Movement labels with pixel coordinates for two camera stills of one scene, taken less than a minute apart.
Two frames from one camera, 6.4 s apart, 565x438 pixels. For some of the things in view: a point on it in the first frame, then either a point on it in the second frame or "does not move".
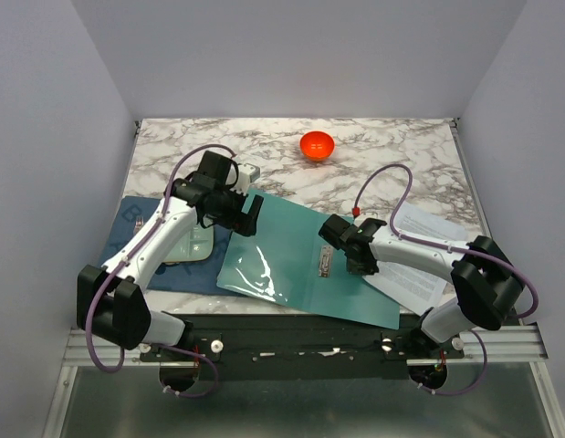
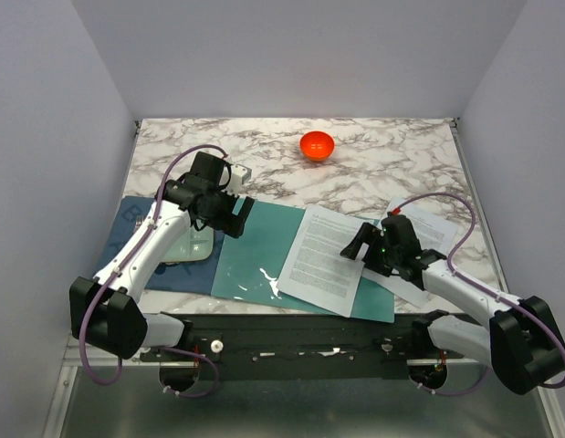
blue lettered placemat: [195, 277] does not move
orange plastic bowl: [317, 145] does not move
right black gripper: [369, 268] -> [367, 233]
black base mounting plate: [298, 348] does not move
